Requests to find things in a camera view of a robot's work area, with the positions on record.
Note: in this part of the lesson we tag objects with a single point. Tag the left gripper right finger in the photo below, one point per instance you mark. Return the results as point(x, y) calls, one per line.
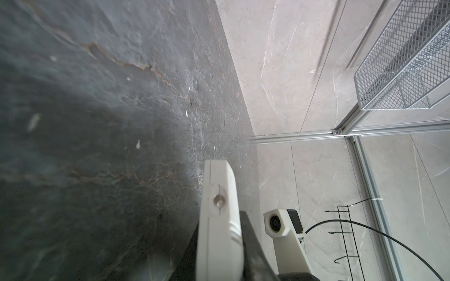
point(256, 266)

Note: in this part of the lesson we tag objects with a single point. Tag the white remote control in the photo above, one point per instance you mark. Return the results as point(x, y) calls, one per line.
point(220, 251)

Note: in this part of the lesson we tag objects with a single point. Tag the black wire hook rack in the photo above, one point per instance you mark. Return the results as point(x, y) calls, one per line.
point(351, 247)

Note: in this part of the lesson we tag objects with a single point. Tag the white wire mesh basket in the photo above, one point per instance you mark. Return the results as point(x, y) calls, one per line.
point(408, 67)

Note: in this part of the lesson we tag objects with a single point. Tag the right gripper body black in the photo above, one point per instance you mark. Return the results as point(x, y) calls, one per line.
point(305, 276)

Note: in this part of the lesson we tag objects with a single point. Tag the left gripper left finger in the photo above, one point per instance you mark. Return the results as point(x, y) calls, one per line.
point(186, 269)

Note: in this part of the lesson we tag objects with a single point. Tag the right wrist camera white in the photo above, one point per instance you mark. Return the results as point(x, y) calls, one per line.
point(285, 228)

